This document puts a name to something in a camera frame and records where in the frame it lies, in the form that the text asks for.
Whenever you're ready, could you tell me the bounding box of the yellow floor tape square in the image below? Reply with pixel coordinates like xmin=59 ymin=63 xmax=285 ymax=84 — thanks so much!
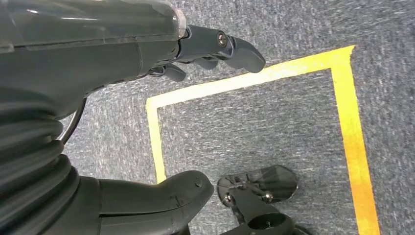
xmin=145 ymin=44 xmax=382 ymax=235

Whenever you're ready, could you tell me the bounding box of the robot left arm ribbed sleeve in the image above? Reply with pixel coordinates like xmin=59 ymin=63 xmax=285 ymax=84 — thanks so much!
xmin=0 ymin=100 xmax=82 ymax=235

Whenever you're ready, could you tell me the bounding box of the black robot left foot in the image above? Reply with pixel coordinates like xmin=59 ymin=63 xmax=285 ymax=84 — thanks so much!
xmin=216 ymin=164 xmax=313 ymax=235

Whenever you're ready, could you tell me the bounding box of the black cable at left wrist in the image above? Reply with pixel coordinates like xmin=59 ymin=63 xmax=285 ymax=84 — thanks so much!
xmin=59 ymin=96 xmax=88 ymax=145

